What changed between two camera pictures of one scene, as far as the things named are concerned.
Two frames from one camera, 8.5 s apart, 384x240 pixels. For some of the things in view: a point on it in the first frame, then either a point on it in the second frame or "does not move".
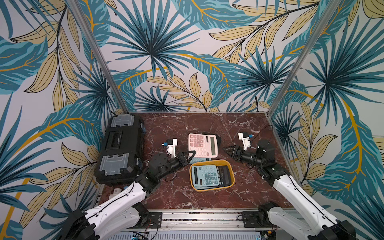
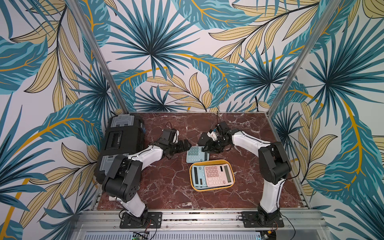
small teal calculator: (205, 176) does not move
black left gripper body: (175, 164) → (178, 147)
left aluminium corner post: (79, 15) does not move
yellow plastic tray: (218, 163) does not move
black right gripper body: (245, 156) → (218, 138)
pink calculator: (205, 145) → (218, 175)
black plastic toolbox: (122, 154) does not move
